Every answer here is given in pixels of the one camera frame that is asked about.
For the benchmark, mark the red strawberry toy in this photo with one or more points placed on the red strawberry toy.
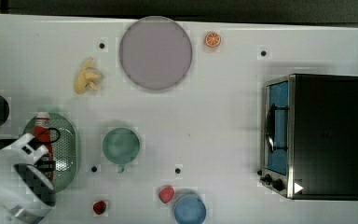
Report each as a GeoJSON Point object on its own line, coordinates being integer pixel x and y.
{"type": "Point", "coordinates": [99, 207]}

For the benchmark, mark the black toaster oven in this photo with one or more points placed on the black toaster oven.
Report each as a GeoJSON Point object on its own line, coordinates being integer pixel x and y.
{"type": "Point", "coordinates": [310, 137]}

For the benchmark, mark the green metal cup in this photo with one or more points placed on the green metal cup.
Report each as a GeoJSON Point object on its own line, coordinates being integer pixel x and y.
{"type": "Point", "coordinates": [121, 146]}

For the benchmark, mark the red plush ketchup bottle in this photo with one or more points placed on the red plush ketchup bottle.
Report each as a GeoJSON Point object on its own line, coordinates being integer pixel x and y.
{"type": "Point", "coordinates": [42, 131]}

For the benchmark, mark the grey round plate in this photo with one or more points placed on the grey round plate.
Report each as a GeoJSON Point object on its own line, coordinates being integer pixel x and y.
{"type": "Point", "coordinates": [155, 53]}

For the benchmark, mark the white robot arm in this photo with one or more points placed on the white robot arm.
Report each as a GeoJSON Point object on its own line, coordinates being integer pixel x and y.
{"type": "Point", "coordinates": [26, 193]}

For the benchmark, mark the orange slice toy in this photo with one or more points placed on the orange slice toy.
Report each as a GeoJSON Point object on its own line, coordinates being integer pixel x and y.
{"type": "Point", "coordinates": [212, 40]}

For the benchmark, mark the blue bowl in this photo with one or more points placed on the blue bowl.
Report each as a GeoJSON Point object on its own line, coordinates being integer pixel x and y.
{"type": "Point", "coordinates": [190, 209]}

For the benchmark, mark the green oval strainer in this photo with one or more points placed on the green oval strainer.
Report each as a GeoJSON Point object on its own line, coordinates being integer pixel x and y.
{"type": "Point", "coordinates": [64, 151]}

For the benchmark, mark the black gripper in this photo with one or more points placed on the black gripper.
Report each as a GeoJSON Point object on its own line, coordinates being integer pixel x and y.
{"type": "Point", "coordinates": [47, 165]}

